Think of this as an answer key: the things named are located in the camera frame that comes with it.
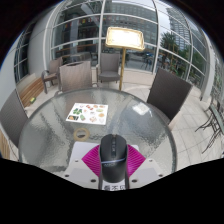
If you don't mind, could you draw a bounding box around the grey wicker chair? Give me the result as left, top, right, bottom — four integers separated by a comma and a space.
96, 52, 122, 85
0, 88, 30, 148
58, 60, 100, 96
40, 56, 65, 95

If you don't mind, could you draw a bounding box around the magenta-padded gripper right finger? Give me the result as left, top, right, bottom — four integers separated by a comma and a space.
125, 143, 165, 191

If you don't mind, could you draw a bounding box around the dark grey computer mouse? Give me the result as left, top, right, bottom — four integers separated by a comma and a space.
98, 133, 130, 184

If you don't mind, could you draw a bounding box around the gold menu stand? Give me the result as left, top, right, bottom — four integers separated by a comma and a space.
104, 26, 146, 92

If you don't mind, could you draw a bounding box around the picture menu card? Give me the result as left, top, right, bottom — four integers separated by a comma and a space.
65, 102, 110, 126

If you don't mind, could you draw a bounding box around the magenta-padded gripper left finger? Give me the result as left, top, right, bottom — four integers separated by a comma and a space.
62, 143, 103, 191

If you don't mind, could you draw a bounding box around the wooden slat bench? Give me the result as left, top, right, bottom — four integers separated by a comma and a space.
0, 127, 11, 161
16, 76, 46, 109

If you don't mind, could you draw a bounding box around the flat tan ring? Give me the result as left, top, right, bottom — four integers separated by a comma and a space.
72, 126, 91, 142

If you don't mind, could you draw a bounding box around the white mouse pad, black print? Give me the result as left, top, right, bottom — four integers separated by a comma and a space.
66, 141, 141, 192

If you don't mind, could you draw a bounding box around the dark wicker chair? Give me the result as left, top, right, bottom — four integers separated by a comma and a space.
146, 67, 194, 131

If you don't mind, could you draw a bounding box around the black metal outdoor furniture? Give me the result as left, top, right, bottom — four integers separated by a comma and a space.
194, 96, 224, 155

